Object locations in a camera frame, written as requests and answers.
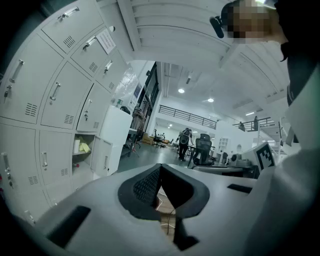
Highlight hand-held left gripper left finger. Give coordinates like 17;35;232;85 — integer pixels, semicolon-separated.
117;162;161;222

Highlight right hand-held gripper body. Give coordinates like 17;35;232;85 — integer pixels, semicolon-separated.
191;141;276;180

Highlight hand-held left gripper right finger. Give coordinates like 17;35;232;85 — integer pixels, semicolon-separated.
159;162;210;219

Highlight white locker cabinets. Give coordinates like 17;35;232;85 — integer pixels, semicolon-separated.
0;0;132;227

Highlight black stair railing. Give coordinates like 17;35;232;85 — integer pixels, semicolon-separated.
232;116;283;151

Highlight black mesh office chair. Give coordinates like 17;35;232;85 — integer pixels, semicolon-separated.
187;133;216;168

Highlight brown cardboard box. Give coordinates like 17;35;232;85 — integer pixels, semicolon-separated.
141;133;155;146

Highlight grey metal workbench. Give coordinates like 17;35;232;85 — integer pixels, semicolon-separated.
126;127;141;158

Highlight yellow cloth in locker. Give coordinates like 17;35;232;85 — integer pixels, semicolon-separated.
78;135;91;153

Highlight hanging clothes rack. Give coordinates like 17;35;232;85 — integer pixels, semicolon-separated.
131;104;148;141

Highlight black mezzanine railing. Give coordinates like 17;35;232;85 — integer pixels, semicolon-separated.
158;104;218;130

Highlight person's black shirt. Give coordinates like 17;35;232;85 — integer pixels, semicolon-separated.
279;42;320;107

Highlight clear plastic sheet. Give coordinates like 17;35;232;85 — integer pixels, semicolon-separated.
111;63;140;107

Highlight black framed window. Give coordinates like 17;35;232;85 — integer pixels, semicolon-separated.
144;62;160;111

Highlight person's face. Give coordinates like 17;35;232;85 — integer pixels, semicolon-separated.
224;0;288;45

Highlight white paper notice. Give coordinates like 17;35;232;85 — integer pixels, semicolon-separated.
95;28;117;55

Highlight black head camera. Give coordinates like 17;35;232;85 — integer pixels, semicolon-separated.
209;15;225;39

